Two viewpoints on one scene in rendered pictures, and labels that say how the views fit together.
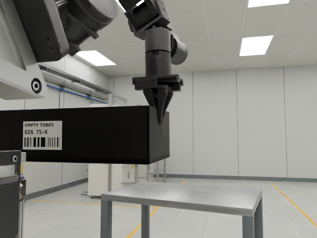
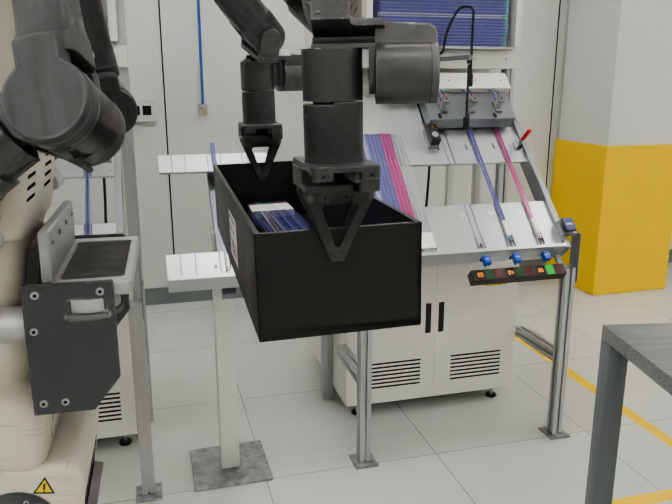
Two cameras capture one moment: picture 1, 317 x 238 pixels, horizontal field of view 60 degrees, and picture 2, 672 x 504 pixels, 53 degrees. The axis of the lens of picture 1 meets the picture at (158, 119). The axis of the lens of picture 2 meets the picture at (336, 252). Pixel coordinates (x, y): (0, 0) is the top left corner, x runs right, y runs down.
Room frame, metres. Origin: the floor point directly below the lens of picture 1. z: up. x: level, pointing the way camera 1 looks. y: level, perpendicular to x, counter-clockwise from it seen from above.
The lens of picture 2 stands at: (0.28, -0.58, 1.27)
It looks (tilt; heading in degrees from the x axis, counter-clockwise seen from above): 14 degrees down; 61
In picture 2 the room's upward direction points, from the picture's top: straight up
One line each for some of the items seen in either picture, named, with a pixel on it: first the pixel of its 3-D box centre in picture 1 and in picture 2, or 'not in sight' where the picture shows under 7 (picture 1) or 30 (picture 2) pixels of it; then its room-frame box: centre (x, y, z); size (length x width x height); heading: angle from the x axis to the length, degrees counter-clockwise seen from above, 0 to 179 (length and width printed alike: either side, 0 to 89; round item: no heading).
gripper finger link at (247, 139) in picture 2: not in sight; (260, 152); (0.75, 0.55, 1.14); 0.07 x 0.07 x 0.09; 75
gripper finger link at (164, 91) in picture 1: (154, 103); (333, 212); (0.60, 0.01, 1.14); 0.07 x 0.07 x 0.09; 75
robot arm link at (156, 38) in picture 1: (159, 44); (338, 75); (0.60, 0.00, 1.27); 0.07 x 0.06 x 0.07; 149
